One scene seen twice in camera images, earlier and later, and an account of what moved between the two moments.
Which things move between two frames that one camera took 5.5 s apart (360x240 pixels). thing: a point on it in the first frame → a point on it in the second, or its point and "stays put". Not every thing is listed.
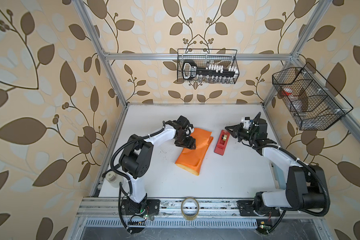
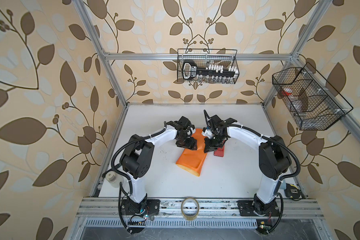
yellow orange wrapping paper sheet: (190, 159) stays put
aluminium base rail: (110, 207) stays put
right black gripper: (236, 127) → (208, 147)
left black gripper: (190, 144) stays put
